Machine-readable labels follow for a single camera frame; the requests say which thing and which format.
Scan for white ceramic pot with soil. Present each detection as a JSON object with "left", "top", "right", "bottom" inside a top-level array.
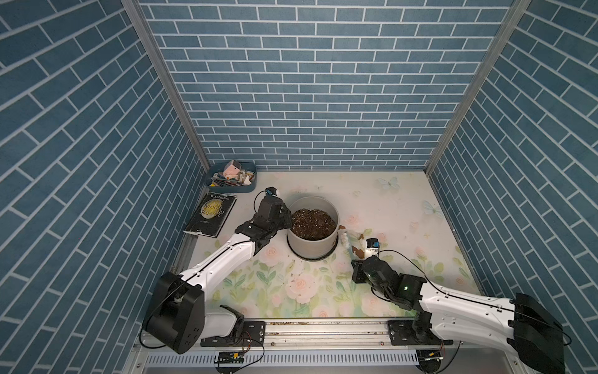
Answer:
[{"left": 287, "top": 196, "right": 339, "bottom": 244}]

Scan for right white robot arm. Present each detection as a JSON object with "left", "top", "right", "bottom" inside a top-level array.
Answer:
[{"left": 351, "top": 256, "right": 570, "bottom": 373}]

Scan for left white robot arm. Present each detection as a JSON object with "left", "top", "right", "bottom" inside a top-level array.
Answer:
[{"left": 141, "top": 187, "right": 291, "bottom": 354}]

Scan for floral table mat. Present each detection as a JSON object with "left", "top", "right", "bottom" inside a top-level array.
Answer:
[{"left": 191, "top": 170, "right": 489, "bottom": 319}]

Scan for black Moon and Sixpence book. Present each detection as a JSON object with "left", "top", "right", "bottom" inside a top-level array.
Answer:
[{"left": 183, "top": 192, "right": 237, "bottom": 238}]

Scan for teal plastic storage bin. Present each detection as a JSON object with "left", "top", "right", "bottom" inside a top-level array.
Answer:
[{"left": 203, "top": 160, "right": 258, "bottom": 194}]

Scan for green circuit board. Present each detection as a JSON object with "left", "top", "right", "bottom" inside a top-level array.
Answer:
[{"left": 215, "top": 352, "right": 244, "bottom": 366}]

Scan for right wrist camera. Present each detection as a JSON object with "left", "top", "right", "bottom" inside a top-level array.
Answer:
[{"left": 364, "top": 238, "right": 380, "bottom": 258}]

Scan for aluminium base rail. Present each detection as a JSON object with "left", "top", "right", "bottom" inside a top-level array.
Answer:
[{"left": 121, "top": 317, "right": 515, "bottom": 374}]

